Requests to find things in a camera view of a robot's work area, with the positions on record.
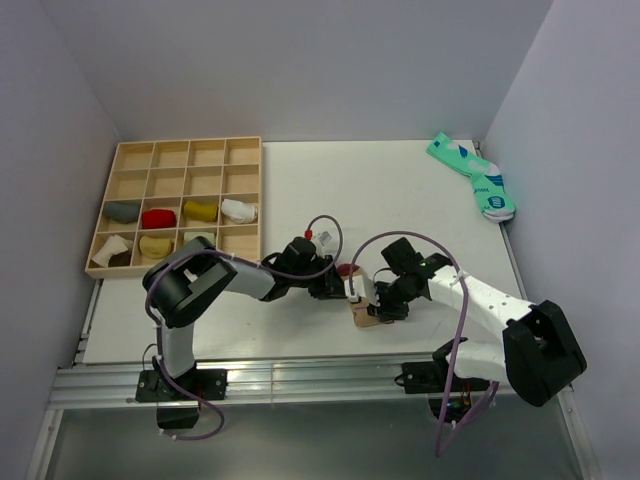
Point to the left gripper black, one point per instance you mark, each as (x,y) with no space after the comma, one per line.
(330,286)

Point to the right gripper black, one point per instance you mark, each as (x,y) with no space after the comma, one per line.
(380,309)

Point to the tan maroon striped sock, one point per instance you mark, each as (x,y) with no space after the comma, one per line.
(363,317)

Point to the pale green ankle sock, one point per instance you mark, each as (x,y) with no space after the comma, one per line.
(210,236)

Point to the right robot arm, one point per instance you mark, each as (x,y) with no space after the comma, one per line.
(533,349)

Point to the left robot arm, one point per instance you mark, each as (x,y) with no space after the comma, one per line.
(183,286)

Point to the mustard yellow rolled sock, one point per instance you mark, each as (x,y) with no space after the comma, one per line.
(202,212)

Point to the teal patterned sock pair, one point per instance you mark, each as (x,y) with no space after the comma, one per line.
(485,177)

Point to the red rolled sock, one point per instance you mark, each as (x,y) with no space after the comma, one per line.
(158,219)

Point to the wooden compartment tray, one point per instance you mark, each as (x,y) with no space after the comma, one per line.
(164,175)

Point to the grey rolled sock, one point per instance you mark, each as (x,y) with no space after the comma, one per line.
(121,212)

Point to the white and brown rolled sock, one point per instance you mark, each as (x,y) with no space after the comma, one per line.
(114,245)

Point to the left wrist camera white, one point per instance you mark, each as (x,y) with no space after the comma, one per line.
(320,240)

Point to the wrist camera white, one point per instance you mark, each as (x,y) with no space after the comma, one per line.
(320,240)
(359,288)

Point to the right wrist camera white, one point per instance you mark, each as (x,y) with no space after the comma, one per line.
(359,288)

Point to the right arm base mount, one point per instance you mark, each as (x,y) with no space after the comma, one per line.
(429,377)

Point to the aluminium frame rail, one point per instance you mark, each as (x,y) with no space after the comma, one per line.
(272,381)

